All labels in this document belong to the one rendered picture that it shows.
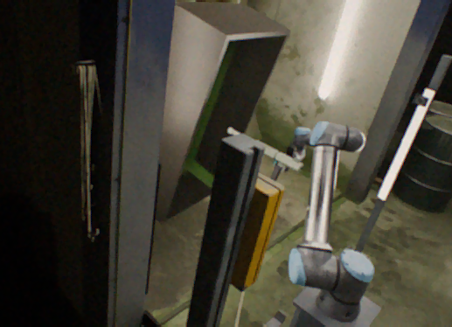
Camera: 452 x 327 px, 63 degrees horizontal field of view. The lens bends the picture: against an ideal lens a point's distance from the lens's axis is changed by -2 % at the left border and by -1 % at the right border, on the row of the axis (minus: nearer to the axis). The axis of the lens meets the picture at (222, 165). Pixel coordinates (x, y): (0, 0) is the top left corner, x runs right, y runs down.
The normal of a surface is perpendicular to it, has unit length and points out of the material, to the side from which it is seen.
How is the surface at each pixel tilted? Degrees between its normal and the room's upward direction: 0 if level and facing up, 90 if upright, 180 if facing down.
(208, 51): 90
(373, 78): 90
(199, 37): 90
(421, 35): 90
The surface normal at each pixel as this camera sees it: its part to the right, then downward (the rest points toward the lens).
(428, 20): -0.67, 0.25
